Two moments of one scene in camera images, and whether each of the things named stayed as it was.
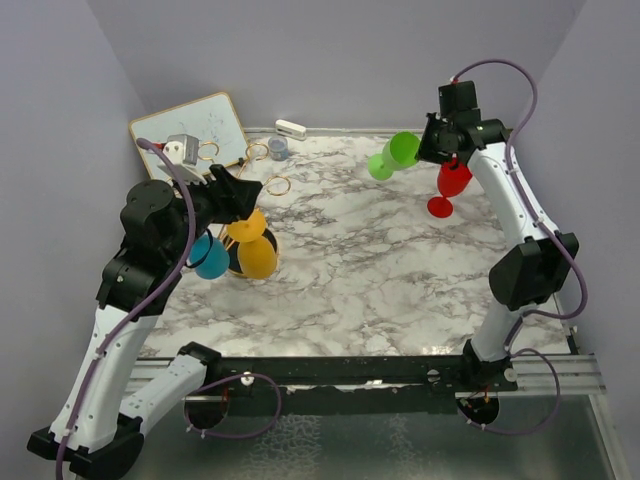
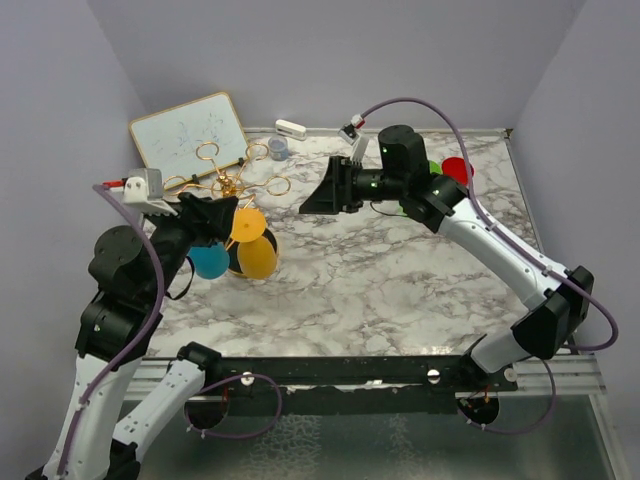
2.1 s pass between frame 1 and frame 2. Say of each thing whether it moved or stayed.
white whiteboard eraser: stayed
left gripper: moved
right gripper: moved
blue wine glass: stayed
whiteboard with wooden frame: stayed
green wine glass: moved
